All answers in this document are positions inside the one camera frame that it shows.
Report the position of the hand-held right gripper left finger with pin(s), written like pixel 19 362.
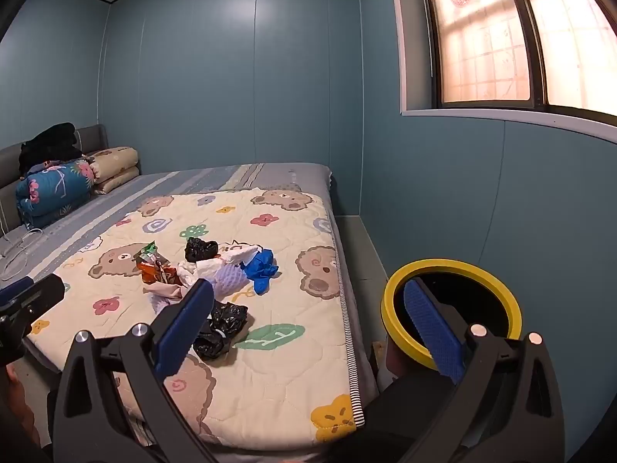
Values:
pixel 185 320

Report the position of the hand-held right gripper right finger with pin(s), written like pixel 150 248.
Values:
pixel 431 330

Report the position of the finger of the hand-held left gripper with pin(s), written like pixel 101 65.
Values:
pixel 36 294

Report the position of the beige plastic bag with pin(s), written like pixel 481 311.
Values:
pixel 166 292

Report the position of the large black plastic bag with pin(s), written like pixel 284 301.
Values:
pixel 221 328

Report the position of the orange snack wrapper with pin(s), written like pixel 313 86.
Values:
pixel 155 272

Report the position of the small black plastic bag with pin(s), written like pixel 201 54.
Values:
pixel 200 249

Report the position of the green snack wrapper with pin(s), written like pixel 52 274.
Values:
pixel 147 252

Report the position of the black bin with yellow rim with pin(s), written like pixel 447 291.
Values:
pixel 501 294

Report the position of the white paper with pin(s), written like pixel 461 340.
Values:
pixel 236 252

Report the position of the blue rubber glove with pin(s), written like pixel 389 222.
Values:
pixel 260 267

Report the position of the blue floral folded quilt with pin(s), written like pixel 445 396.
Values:
pixel 53 193

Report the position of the cartoon bear blanket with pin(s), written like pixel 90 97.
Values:
pixel 289 347

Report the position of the grey bed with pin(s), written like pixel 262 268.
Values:
pixel 202 181

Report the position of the black clothing pile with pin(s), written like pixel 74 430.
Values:
pixel 50 147

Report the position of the beige folded pillow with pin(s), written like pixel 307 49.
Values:
pixel 115 164

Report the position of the grey padded headboard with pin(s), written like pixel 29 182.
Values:
pixel 91 137

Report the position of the dark framed window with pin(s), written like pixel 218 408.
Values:
pixel 487 48

